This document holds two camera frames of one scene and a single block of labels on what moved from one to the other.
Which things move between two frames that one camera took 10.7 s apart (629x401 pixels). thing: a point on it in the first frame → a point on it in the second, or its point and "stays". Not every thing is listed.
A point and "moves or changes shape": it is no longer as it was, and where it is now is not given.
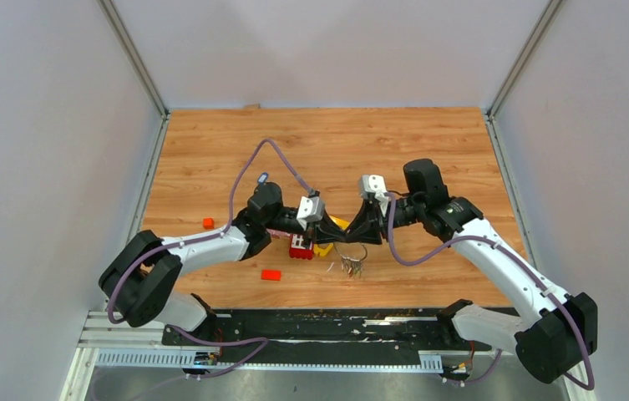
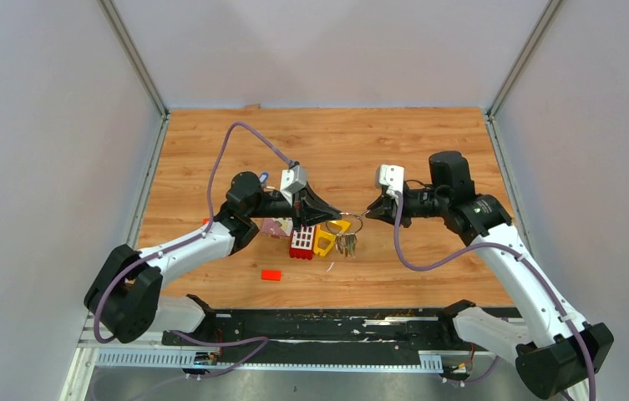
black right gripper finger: (365, 228) → (383, 209)
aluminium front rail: (105, 343) stays
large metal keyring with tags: (351, 266) moves or changes shape
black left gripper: (323, 232) → (307, 209)
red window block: (298, 247) stays
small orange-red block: (271, 274) stays
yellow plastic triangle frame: (342, 225) stays
